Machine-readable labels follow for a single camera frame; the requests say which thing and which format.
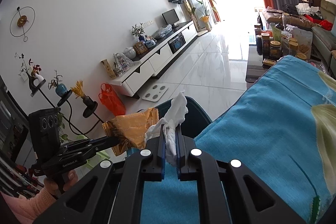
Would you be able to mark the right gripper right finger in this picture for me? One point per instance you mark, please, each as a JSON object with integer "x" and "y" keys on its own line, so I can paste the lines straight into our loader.
{"x": 229, "y": 192}

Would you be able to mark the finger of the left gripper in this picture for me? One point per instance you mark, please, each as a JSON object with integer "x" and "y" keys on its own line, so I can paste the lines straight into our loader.
{"x": 87, "y": 148}

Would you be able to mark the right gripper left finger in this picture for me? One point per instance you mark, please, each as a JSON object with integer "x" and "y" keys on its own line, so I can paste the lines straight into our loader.
{"x": 111, "y": 193}

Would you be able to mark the brown snack wrapper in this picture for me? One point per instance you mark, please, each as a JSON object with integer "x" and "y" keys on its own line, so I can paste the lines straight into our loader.
{"x": 130, "y": 129}

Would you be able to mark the white tissue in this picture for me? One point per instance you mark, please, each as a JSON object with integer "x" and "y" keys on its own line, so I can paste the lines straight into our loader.
{"x": 175, "y": 116}

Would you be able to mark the teal trash bin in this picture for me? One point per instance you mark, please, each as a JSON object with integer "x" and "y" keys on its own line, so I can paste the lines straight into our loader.
{"x": 196, "y": 120}

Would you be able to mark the person left hand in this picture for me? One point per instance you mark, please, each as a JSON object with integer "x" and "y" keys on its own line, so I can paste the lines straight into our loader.
{"x": 56, "y": 183}

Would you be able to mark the green plastic stool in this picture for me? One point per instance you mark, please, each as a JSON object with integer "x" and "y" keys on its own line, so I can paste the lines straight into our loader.
{"x": 92, "y": 162}

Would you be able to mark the black plant stand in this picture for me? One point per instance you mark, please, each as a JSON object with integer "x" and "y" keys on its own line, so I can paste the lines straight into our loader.
{"x": 32, "y": 73}

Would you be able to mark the orange plastic bag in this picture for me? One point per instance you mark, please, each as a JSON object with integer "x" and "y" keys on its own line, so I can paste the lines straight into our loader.
{"x": 109, "y": 98}

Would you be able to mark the blue floral tablecloth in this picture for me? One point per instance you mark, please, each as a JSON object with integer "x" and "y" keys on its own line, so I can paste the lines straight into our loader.
{"x": 283, "y": 129}

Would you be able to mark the white tv cabinet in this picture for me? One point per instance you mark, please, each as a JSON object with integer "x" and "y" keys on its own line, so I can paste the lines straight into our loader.
{"x": 155, "y": 62}

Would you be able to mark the white bathroom scale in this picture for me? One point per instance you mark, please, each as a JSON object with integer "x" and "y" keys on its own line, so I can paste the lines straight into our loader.
{"x": 155, "y": 92}

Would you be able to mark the small black monitor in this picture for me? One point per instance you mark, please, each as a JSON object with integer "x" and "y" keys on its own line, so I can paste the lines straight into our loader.
{"x": 170, "y": 17}

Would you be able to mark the potted tall leaf plant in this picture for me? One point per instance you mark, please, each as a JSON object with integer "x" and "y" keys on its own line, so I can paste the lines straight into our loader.
{"x": 205, "y": 11}

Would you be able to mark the green sectional sofa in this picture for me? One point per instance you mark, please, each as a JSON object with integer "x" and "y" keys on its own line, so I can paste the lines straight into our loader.
{"x": 324, "y": 33}

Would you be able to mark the round wall clock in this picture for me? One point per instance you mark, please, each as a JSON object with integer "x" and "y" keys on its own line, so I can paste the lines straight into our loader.
{"x": 22, "y": 22}

